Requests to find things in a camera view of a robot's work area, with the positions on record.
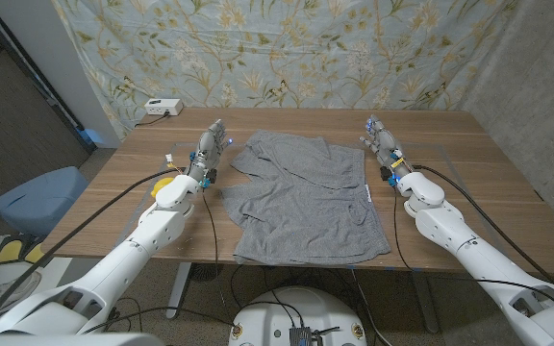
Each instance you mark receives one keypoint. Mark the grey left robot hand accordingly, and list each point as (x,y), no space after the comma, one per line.
(206,151)

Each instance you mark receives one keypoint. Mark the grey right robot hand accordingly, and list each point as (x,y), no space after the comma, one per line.
(385,144)

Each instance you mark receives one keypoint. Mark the grey shorts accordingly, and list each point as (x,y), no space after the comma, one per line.
(301,202)

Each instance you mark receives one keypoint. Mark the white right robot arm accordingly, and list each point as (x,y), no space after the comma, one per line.
(479,259)

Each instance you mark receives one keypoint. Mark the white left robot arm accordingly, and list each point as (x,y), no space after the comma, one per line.
(113,269)

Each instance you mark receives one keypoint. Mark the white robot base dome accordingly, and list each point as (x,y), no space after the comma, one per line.
(262,319)

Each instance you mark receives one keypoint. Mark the yellow ball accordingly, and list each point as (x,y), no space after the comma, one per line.
(158,188)

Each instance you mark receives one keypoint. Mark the white power strip box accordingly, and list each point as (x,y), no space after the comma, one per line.
(163,106)

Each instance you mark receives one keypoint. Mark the black round floor puck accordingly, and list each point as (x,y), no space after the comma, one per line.
(206,272)

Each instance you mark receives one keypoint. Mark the floral printed backdrop cloth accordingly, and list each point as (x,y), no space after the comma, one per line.
(282,53)

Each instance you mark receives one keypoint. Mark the white table leg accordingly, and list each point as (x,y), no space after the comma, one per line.
(180,288)

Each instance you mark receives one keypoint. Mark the grey table leg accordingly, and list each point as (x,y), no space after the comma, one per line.
(426,303)

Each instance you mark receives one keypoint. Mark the blue plastic bin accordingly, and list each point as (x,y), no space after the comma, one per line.
(41,199)

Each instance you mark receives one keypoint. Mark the grey electronics box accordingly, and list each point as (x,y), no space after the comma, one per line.
(301,337)

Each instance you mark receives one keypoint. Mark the yellow black floor mat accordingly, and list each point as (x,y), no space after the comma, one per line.
(10,251)

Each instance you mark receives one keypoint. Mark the grey sneaker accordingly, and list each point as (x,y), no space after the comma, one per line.
(12,290)

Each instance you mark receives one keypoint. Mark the blue object by wall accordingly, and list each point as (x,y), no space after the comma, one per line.
(95,137)

